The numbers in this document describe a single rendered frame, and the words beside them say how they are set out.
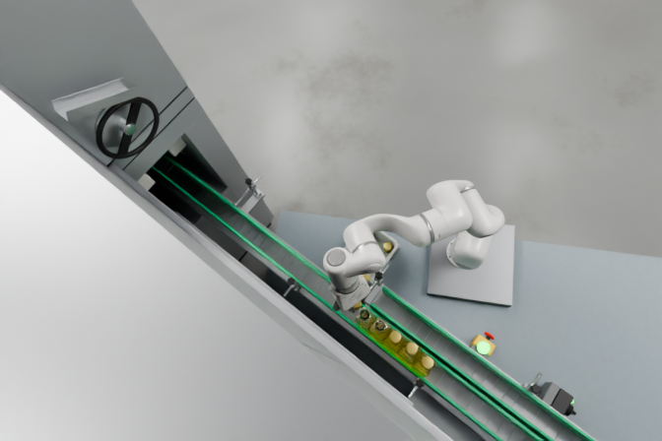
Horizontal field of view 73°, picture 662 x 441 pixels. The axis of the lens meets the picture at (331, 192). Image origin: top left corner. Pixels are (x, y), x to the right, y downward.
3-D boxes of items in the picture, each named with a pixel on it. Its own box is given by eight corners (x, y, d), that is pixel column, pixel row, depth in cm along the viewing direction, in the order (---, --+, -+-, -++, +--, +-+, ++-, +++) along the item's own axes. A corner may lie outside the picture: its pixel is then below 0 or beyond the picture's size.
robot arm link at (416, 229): (432, 249, 119) (360, 279, 116) (410, 214, 127) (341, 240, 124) (434, 231, 113) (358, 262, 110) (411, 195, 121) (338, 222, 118)
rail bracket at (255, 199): (242, 217, 199) (226, 197, 178) (267, 188, 203) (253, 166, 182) (250, 222, 197) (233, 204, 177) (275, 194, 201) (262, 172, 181)
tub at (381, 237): (335, 267, 188) (332, 262, 180) (366, 225, 194) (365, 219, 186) (368, 292, 182) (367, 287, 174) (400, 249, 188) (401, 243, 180)
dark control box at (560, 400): (533, 401, 161) (540, 401, 153) (544, 381, 163) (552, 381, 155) (555, 416, 158) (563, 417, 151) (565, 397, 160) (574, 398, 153)
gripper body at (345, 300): (338, 300, 119) (346, 316, 128) (368, 278, 121) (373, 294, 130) (322, 281, 124) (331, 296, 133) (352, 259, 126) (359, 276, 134)
